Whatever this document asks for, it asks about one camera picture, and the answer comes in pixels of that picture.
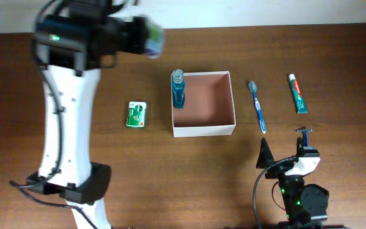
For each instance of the white cardboard box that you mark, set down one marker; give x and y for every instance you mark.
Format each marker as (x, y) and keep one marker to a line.
(209, 106)

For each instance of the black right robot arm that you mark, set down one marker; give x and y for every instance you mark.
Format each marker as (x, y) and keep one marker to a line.
(305, 204)

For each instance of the blue disposable razor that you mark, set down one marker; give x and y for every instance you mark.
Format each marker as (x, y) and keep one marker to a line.
(304, 131)

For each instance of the green white soap packet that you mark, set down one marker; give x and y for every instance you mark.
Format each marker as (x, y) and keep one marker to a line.
(136, 114)

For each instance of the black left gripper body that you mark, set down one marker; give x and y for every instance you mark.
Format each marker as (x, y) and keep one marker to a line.
(130, 37)

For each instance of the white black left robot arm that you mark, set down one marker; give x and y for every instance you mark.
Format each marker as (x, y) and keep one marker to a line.
(70, 39)

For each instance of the clear purple sanitizer bottle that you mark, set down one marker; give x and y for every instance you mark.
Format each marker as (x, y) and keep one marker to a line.
(155, 41)

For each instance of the blue white toothbrush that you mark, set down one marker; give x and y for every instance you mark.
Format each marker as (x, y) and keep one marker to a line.
(253, 89)

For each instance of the green red toothpaste tube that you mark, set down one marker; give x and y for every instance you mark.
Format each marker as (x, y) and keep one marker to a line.
(297, 95)

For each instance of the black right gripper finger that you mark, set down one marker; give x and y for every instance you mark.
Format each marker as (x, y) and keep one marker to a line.
(301, 146)
(265, 157)

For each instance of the teal mouthwash bottle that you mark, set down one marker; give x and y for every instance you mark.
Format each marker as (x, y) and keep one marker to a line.
(178, 88)

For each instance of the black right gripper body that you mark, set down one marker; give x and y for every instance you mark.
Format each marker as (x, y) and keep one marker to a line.
(278, 169)

